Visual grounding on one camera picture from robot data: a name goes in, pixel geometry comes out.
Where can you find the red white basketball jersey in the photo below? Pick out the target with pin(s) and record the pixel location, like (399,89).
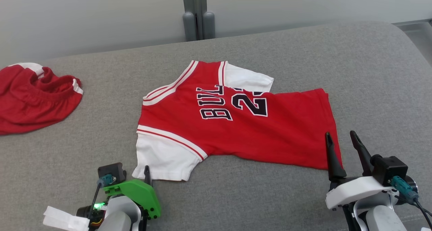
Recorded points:
(243,130)

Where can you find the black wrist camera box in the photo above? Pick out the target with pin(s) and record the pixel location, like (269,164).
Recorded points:
(114,170)
(389,168)

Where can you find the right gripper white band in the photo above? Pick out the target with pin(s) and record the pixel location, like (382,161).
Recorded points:
(354,190)

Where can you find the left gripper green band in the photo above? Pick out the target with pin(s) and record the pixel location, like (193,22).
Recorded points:
(141,192)

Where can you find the red shorts with white stripes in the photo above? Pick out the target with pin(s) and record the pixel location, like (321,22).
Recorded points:
(33,103)

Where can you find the grey partition post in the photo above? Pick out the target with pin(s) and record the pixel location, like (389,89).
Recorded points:
(199,11)

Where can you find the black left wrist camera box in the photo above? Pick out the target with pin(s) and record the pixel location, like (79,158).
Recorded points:
(114,170)

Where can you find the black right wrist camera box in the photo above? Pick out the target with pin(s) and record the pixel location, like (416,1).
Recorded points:
(389,168)

